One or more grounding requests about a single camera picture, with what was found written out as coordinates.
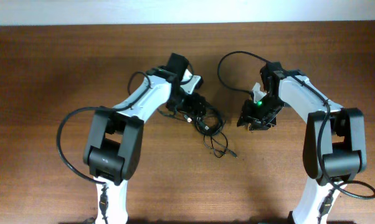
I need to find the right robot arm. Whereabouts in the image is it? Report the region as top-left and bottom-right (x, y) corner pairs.
(237, 62), (367, 223)

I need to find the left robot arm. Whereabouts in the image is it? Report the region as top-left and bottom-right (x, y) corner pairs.
(83, 53), (202, 223)

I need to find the thin black USB cable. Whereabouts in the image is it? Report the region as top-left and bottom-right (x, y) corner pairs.
(202, 107), (238, 159)

